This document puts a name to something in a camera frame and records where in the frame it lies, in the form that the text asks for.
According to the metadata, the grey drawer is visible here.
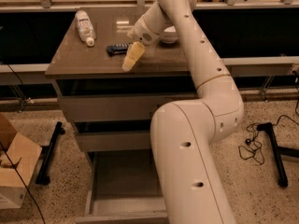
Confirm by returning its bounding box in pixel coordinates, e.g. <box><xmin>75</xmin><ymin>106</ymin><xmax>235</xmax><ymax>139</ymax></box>
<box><xmin>57</xmin><ymin>76</ymin><xmax>196</xmax><ymax>122</ymax></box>
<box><xmin>75</xmin><ymin>149</ymin><xmax>169</xmax><ymax>224</ymax></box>
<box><xmin>75</xmin><ymin>119</ymin><xmax>150</xmax><ymax>152</ymax></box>

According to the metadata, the black left floor leg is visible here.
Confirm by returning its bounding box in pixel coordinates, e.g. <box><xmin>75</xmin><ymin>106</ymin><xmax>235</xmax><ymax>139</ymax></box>
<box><xmin>36</xmin><ymin>121</ymin><xmax>65</xmax><ymax>185</ymax></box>

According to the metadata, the white plastic bottle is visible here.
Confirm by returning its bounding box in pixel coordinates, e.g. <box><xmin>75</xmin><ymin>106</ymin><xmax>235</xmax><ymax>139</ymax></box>
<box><xmin>75</xmin><ymin>10</ymin><xmax>96</xmax><ymax>47</ymax></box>

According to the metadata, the black cable at left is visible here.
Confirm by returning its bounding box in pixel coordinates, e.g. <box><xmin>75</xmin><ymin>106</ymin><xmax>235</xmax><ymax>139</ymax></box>
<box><xmin>0</xmin><ymin>58</ymin><xmax>47</xmax><ymax>224</ymax></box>

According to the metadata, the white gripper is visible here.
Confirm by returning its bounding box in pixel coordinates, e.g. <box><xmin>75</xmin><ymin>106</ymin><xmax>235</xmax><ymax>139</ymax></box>
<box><xmin>121</xmin><ymin>15</ymin><xmax>168</xmax><ymax>72</ymax></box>

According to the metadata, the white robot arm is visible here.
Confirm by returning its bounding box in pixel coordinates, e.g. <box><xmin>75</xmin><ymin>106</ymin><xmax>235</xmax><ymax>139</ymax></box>
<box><xmin>122</xmin><ymin>0</ymin><xmax>244</xmax><ymax>224</ymax></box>

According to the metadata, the black right floor leg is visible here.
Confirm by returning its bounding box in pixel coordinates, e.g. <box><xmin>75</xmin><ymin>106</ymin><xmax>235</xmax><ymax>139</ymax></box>
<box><xmin>257</xmin><ymin>122</ymin><xmax>299</xmax><ymax>188</ymax></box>

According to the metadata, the brown cardboard box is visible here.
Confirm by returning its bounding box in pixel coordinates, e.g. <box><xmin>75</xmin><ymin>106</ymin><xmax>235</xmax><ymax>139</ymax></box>
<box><xmin>0</xmin><ymin>114</ymin><xmax>42</xmax><ymax>209</ymax></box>

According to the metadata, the black floor leg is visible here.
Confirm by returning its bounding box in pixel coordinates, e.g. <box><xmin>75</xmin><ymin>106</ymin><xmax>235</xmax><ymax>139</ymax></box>
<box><xmin>36</xmin><ymin>121</ymin><xmax>65</xmax><ymax>185</ymax></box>
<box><xmin>257</xmin><ymin>122</ymin><xmax>299</xmax><ymax>188</ymax></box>

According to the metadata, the grey middle drawer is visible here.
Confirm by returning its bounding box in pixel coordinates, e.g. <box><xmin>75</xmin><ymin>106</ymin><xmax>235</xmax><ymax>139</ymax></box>
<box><xmin>75</xmin><ymin>119</ymin><xmax>150</xmax><ymax>152</ymax></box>

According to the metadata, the black cable on floor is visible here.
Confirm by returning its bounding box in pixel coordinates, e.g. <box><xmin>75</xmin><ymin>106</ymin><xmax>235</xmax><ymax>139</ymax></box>
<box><xmin>237</xmin><ymin>114</ymin><xmax>299</xmax><ymax>166</ymax></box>

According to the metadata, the white ceramic bowl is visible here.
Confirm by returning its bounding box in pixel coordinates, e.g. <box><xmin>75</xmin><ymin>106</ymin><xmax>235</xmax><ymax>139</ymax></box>
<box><xmin>160</xmin><ymin>26</ymin><xmax>178</xmax><ymax>44</ymax></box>

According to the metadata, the grey top drawer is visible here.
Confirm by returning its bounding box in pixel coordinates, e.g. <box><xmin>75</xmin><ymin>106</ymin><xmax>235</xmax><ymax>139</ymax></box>
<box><xmin>57</xmin><ymin>76</ymin><xmax>196</xmax><ymax>122</ymax></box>

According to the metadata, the grey drawer cabinet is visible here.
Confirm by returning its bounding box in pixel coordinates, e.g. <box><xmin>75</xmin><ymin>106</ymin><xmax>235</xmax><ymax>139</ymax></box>
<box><xmin>46</xmin><ymin>7</ymin><xmax>192</xmax><ymax>159</ymax></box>

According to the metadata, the grey bottom drawer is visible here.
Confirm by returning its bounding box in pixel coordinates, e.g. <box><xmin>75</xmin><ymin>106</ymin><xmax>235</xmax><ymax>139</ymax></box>
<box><xmin>75</xmin><ymin>149</ymin><xmax>169</xmax><ymax>224</ymax></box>

